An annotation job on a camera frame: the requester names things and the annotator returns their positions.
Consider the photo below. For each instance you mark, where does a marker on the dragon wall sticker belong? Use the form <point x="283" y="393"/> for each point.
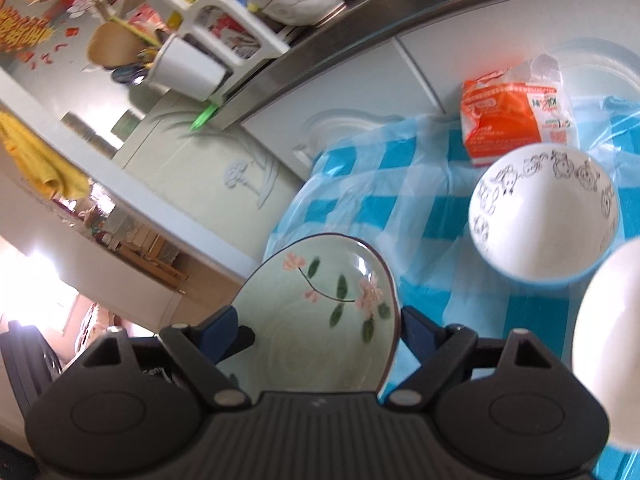
<point x="30" y="25"/>

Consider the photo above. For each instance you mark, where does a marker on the grey kitchen countertop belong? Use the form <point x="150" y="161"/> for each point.
<point x="375" y="15"/>

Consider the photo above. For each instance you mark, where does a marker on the blue checkered plastic tablecloth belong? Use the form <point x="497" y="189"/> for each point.
<point x="380" y="200"/>

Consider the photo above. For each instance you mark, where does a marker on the red seasoning packet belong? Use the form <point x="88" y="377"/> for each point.
<point x="235" y="40"/>

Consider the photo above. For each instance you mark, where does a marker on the wooden spatula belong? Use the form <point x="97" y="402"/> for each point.
<point x="110" y="45"/>

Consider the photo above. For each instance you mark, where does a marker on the orange packet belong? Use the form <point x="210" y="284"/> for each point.
<point x="500" y="115"/>

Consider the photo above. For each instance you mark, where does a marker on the white utensil holder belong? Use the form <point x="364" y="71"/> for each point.
<point x="185" y="70"/>

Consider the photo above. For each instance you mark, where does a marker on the white cabinet door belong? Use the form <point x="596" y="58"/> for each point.
<point x="500" y="35"/>
<point x="350" y="90"/>

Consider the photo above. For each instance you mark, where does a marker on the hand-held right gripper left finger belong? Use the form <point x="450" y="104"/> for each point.
<point x="220" y="335"/>

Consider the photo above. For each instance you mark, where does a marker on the yellow cloth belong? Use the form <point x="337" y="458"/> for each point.
<point x="35" y="155"/>

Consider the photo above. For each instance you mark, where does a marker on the green plate with pink flowers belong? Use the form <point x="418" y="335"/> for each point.
<point x="310" y="340"/>

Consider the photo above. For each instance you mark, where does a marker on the white kitchen rack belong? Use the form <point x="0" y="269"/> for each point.
<point x="265" y="45"/>

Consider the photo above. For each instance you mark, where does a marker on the blue cartoon bowl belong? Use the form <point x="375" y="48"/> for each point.
<point x="545" y="220"/>

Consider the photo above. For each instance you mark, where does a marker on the white bowl with purple flowers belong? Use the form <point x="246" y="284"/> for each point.
<point x="615" y="340"/>

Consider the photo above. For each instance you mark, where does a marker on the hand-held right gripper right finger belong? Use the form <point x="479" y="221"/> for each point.
<point x="420" y="335"/>

